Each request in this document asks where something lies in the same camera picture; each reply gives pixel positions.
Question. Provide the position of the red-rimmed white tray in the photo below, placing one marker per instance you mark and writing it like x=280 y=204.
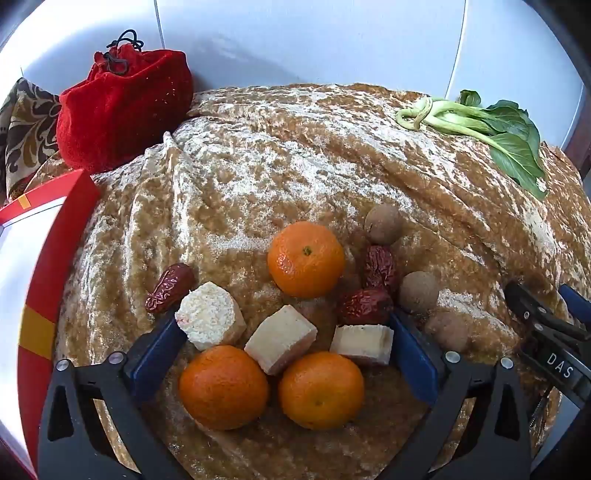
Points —
x=60 y=221

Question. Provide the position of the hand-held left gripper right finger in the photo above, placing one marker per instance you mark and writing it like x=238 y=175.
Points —
x=415 y=360

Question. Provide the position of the green bok choy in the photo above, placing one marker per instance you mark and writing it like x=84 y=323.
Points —
x=503 y=134

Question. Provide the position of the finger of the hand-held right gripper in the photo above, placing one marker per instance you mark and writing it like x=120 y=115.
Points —
x=575 y=300
x=526 y=302

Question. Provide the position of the golden brown velvet blanket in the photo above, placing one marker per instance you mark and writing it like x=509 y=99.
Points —
x=277 y=161

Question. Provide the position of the dried red date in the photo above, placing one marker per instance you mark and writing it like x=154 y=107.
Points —
x=381 y=270
x=364 y=307
x=168 y=287

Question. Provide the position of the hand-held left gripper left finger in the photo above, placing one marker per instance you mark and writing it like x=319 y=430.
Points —
x=157 y=350

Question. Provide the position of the cream cake cube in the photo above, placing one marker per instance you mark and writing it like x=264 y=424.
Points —
x=362 y=344
x=279 y=339

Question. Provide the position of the orange tangerine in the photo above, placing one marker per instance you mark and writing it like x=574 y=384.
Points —
x=306 y=258
x=321 y=390
x=224 y=387

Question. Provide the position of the brown patterned cloth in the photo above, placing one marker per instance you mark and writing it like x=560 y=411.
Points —
x=27 y=124

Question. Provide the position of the brown longan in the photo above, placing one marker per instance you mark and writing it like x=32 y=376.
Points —
x=383 y=224
x=447 y=330
x=419 y=290

